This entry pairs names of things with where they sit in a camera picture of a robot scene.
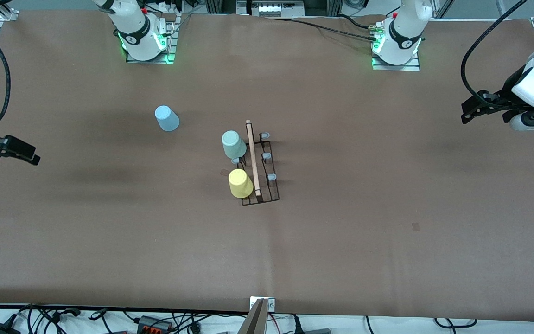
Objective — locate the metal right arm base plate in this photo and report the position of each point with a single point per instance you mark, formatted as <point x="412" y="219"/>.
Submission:
<point x="151" y="61"/>

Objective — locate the brown table mat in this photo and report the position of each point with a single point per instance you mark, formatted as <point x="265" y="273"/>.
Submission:
<point x="341" y="260"/>

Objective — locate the white terminal block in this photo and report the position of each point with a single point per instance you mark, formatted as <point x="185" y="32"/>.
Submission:
<point x="271" y="8"/>

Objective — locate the black power adapter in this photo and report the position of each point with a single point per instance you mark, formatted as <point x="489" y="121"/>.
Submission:
<point x="0" y="328"/>

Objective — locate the yellow plastic cup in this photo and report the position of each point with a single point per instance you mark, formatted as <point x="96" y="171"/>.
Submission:
<point x="240" y="183"/>

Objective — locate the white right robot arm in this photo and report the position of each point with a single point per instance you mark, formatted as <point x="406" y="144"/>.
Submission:
<point x="132" y="28"/>

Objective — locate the silver metal bracket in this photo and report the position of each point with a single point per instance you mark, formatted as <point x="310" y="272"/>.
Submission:
<point x="271" y="304"/>

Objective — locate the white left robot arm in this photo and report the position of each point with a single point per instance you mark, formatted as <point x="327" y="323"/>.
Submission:
<point x="403" y="32"/>

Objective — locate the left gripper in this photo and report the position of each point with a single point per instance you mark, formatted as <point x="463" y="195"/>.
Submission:
<point x="504" y="98"/>

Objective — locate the grey camera stand profile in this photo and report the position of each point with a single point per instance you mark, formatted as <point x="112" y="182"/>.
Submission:
<point x="255" y="322"/>

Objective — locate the mint green plastic cup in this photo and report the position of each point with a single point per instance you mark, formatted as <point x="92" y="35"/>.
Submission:
<point x="233" y="144"/>

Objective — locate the black orange connector box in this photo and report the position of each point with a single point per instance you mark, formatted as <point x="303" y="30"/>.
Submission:
<point x="155" y="324"/>

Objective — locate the light blue plastic cup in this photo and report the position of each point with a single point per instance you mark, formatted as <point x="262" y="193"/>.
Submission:
<point x="167" y="118"/>

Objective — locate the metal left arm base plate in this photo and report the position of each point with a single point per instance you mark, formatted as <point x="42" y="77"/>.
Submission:
<point x="397" y="67"/>

